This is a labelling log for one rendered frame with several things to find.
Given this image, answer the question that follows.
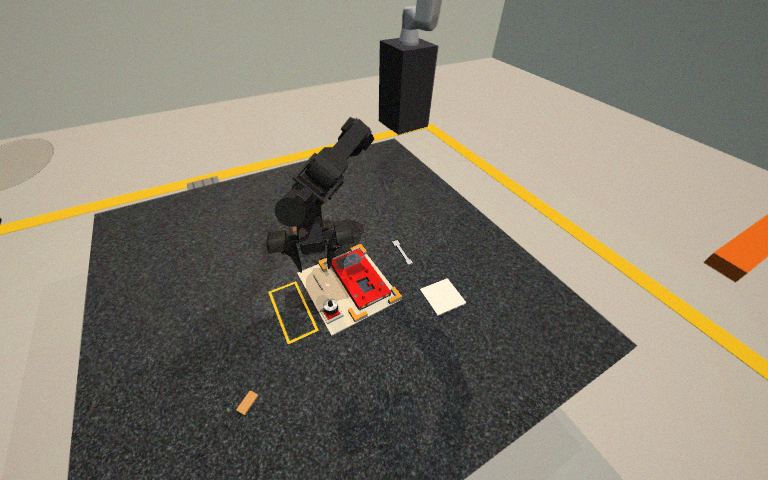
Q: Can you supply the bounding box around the orange rectangular block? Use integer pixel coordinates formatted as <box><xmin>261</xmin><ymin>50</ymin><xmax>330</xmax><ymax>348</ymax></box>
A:
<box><xmin>236</xmin><ymin>390</ymin><xmax>259</xmax><ymax>415</ymax></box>

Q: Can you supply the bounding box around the cream flat square pad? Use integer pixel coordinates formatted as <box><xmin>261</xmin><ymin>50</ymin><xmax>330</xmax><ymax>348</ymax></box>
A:
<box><xmin>420</xmin><ymin>278</ymin><xmax>466</xmax><ymax>316</ymax></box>

